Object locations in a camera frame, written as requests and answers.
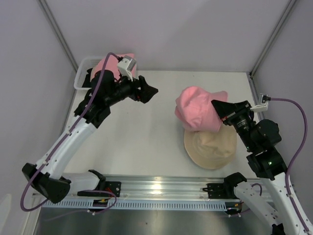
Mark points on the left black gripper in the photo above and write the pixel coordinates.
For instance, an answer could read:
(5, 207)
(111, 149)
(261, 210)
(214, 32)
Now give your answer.
(145, 93)

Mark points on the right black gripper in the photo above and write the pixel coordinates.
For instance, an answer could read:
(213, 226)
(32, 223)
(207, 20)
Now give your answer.
(228, 111)

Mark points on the beige bucket hat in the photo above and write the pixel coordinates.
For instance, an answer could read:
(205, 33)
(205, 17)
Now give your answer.
(211, 150)

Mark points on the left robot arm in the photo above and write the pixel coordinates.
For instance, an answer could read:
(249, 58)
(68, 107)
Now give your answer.
(88, 116)

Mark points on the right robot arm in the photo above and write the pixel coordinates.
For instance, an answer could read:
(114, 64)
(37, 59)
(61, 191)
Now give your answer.
(260, 139)

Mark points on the black hat in basket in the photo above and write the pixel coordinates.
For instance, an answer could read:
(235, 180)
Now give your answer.
(88, 82)

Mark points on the white plastic basket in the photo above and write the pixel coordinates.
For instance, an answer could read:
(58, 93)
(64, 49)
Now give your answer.
(90, 62)

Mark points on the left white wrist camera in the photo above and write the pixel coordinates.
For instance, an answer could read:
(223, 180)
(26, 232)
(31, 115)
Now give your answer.
(126, 65)

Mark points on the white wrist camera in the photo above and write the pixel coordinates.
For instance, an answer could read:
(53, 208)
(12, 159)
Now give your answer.
(262, 105)
(126, 65)

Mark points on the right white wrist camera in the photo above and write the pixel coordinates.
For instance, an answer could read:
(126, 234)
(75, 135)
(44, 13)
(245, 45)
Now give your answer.
(262, 105)

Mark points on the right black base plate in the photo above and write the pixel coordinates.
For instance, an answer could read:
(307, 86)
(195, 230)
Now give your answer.
(219, 191)

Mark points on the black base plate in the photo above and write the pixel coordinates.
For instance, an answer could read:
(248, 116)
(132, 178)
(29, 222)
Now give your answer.
(219, 191)
(103, 189)

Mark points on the aluminium mounting rail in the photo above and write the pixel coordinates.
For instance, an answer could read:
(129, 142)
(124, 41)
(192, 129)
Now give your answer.
(133, 187)

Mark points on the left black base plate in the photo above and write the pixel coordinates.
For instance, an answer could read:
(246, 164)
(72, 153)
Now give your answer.
(103, 189)

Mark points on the right aluminium corner post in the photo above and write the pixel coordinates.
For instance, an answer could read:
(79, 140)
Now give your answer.
(278, 28)

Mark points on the aluminium corner post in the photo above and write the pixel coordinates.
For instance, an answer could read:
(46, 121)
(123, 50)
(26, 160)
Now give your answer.
(48, 14)
(278, 28)

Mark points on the white slotted cable duct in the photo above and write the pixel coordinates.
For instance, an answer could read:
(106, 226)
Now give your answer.
(122, 204)

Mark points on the left aluminium corner post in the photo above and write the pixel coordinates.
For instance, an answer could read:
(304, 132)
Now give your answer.
(48, 14)

